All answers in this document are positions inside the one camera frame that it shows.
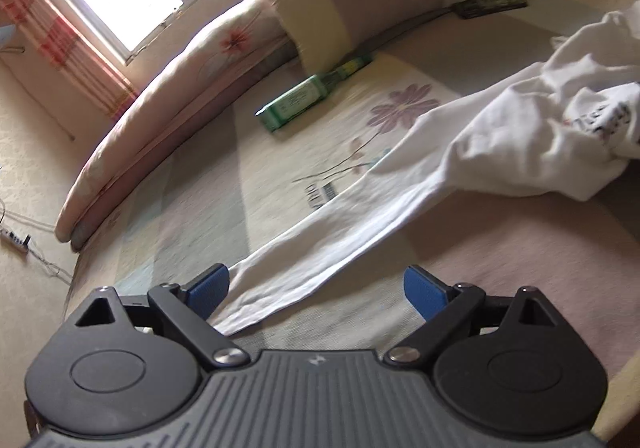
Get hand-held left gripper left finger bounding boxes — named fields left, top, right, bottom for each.
left=75, top=264, right=251, bottom=370

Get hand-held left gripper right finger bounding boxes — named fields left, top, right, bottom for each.
left=384, top=265, right=556, bottom=369

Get white long-sleeve printed shirt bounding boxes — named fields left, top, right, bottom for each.
left=212, top=0, right=640, bottom=336

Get white power strip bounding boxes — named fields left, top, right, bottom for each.
left=0, top=227, right=32, bottom=255

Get folded pink floral quilt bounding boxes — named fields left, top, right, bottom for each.
left=54, top=0, right=301, bottom=249

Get green glass bottle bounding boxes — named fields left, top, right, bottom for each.
left=255, top=55, right=376, bottom=133

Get pink checked curtain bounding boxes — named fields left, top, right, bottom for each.
left=0, top=0, right=138, bottom=119

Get dark patterned flat packet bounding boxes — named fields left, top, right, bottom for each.
left=452, top=0, right=529, bottom=20

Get white air conditioner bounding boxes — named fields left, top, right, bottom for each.
left=0, top=22, right=25, bottom=52

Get white power cables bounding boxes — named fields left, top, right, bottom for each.
left=0, top=163, right=76, bottom=285

